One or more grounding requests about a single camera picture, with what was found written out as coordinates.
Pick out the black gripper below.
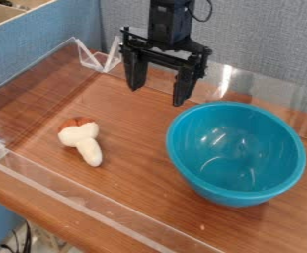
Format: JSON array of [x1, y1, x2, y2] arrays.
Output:
[[120, 27, 212, 107]]

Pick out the white brown plush mushroom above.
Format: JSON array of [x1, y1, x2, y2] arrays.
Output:
[[58, 117, 103, 167]]

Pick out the blue plastic bowl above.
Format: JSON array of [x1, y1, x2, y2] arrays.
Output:
[[166, 102, 306, 208]]

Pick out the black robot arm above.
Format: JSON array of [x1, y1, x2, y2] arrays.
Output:
[[120, 0, 212, 107]]

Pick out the clear acrylic back barrier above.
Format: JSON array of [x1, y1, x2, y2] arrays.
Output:
[[115, 36, 307, 144]]

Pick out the clear acrylic barrier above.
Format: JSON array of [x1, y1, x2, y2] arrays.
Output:
[[115, 36, 307, 144], [0, 140, 225, 253]]

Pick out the wooden shelf box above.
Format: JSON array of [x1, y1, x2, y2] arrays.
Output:
[[0, 0, 58, 25]]

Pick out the clear acrylic front barrier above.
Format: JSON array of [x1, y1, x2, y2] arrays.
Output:
[[0, 140, 225, 253]]

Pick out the clear acrylic corner bracket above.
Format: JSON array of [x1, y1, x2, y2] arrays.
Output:
[[75, 36, 123, 73]]

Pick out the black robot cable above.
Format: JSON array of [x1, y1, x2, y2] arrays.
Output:
[[186, 0, 215, 24]]

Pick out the black floor cables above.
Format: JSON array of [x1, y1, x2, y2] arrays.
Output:
[[0, 220, 35, 253]]

